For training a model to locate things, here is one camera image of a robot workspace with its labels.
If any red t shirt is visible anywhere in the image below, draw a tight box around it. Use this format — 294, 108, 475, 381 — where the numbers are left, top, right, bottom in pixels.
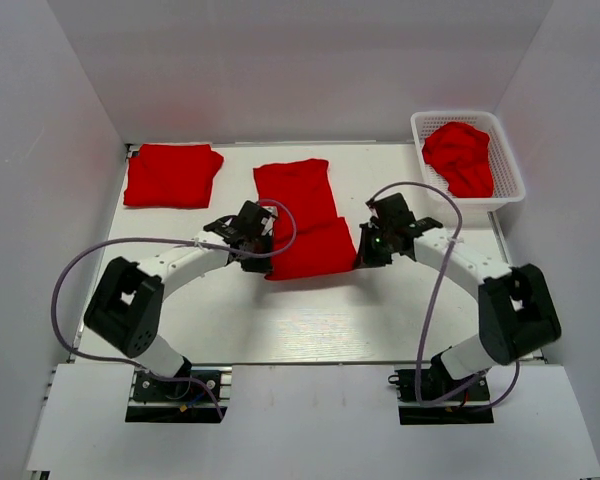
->
253, 159, 356, 281
422, 122, 494, 198
123, 144, 224, 209

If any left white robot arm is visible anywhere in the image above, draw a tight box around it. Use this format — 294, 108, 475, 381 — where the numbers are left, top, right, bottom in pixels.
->
84, 201, 281, 399

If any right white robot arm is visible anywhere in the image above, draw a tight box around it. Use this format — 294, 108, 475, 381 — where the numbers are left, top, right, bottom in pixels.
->
354, 193, 562, 399

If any folded red t shirt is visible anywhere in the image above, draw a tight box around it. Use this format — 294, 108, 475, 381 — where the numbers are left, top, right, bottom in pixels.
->
123, 144, 224, 209

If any red t shirt in basket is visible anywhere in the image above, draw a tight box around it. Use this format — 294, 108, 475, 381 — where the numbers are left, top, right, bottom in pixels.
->
422, 122, 494, 198

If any white plastic basket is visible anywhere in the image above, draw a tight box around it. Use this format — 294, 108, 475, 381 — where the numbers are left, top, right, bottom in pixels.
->
411, 110, 526, 214

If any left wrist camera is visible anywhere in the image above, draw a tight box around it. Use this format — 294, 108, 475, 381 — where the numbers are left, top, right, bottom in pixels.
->
261, 206, 278, 236

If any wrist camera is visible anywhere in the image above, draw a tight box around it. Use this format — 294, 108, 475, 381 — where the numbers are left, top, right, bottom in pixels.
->
366, 199, 380, 216
261, 206, 278, 236

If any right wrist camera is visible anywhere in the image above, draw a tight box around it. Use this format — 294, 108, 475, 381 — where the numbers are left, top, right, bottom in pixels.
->
366, 199, 380, 216

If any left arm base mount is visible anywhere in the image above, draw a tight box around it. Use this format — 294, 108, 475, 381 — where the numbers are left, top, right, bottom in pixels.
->
125, 367, 232, 424

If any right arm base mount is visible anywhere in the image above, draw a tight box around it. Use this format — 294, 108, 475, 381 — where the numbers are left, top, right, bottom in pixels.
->
387, 368, 494, 426

